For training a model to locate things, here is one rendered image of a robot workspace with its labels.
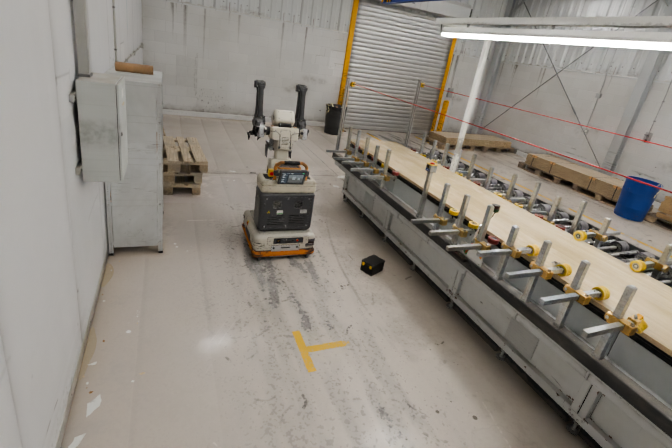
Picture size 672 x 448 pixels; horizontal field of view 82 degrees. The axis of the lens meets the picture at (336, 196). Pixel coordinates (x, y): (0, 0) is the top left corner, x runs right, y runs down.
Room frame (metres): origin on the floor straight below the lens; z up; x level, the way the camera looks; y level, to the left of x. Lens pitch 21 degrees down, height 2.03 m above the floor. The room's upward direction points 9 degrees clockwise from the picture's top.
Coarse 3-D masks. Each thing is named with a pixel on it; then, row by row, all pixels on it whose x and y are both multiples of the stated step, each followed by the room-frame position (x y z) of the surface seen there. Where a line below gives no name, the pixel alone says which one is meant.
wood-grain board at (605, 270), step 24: (360, 144) 5.06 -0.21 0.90; (384, 144) 5.31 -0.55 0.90; (408, 168) 4.25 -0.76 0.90; (432, 192) 3.52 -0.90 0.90; (456, 192) 3.65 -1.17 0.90; (480, 192) 3.78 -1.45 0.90; (480, 216) 3.08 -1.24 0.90; (504, 216) 3.18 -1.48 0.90; (528, 216) 3.29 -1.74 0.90; (504, 240) 2.65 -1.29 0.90; (528, 240) 2.73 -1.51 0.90; (552, 240) 2.81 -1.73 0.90; (552, 264) 2.38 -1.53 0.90; (576, 264) 2.44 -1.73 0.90; (600, 264) 2.51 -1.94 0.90; (624, 264) 2.58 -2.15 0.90; (624, 288) 2.20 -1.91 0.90; (648, 288) 2.26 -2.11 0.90; (648, 312) 1.96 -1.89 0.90; (648, 336) 1.72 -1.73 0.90
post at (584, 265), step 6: (582, 264) 1.97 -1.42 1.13; (588, 264) 1.95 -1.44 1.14; (582, 270) 1.95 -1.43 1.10; (576, 276) 1.97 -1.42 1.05; (582, 276) 1.95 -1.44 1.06; (576, 282) 1.96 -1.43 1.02; (576, 288) 1.95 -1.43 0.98; (564, 306) 1.96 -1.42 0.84; (570, 306) 1.96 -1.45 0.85; (564, 312) 1.95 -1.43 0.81; (558, 318) 1.97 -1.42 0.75; (564, 318) 1.95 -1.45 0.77; (558, 324) 1.95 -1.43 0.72
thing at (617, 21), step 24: (456, 24) 4.02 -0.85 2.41; (480, 24) 3.75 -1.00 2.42; (504, 24) 3.41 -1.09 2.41; (528, 24) 3.18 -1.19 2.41; (552, 24) 2.99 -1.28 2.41; (576, 24) 2.83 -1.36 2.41; (600, 24) 2.68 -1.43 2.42; (624, 24) 2.55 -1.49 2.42; (648, 24) 2.43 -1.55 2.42; (480, 72) 4.47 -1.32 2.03; (456, 144) 4.50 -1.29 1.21
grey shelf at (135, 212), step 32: (128, 96) 3.02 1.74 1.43; (160, 96) 3.12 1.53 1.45; (128, 128) 3.02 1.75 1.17; (160, 128) 3.12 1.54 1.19; (128, 160) 3.02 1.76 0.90; (160, 160) 3.12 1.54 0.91; (128, 192) 3.01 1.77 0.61; (160, 192) 3.12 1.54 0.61; (128, 224) 3.01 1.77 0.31; (160, 224) 3.12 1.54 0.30
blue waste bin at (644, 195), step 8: (632, 176) 7.09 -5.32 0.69; (624, 184) 6.91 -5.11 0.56; (632, 184) 6.73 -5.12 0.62; (640, 184) 6.64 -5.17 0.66; (656, 184) 6.86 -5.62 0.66; (624, 192) 6.83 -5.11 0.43; (632, 192) 6.69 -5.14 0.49; (640, 192) 6.61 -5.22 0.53; (648, 192) 6.57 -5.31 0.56; (656, 192) 6.59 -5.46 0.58; (624, 200) 6.76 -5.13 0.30; (632, 200) 6.66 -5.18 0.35; (640, 200) 6.60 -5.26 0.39; (648, 200) 6.58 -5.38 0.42; (616, 208) 6.86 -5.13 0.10; (624, 208) 6.71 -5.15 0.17; (632, 208) 6.63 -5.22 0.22; (640, 208) 6.59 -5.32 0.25; (648, 208) 6.61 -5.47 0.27; (624, 216) 6.68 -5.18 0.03; (632, 216) 6.61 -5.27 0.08; (640, 216) 6.59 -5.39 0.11
